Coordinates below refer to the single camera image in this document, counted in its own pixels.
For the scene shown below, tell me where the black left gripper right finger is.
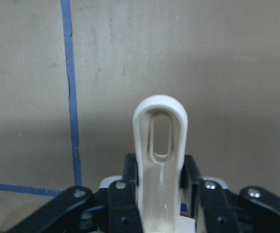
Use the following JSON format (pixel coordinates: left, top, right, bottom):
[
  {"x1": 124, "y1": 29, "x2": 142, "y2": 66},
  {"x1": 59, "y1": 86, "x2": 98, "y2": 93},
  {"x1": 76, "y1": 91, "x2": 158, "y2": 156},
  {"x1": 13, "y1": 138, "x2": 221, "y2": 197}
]
[{"x1": 182, "y1": 155, "x2": 280, "y2": 233}]

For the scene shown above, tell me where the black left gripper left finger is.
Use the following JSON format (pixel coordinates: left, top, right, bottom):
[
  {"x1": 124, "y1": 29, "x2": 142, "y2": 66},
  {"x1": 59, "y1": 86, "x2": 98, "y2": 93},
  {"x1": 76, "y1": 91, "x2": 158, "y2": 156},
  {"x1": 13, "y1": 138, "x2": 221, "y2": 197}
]
[{"x1": 9, "y1": 153, "x2": 140, "y2": 233}]

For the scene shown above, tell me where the beige hand brush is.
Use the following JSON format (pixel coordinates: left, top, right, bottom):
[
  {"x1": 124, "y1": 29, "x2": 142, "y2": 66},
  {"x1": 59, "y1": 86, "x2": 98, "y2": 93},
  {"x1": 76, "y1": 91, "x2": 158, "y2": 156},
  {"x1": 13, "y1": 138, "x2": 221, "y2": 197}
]
[{"x1": 133, "y1": 95, "x2": 188, "y2": 233}]

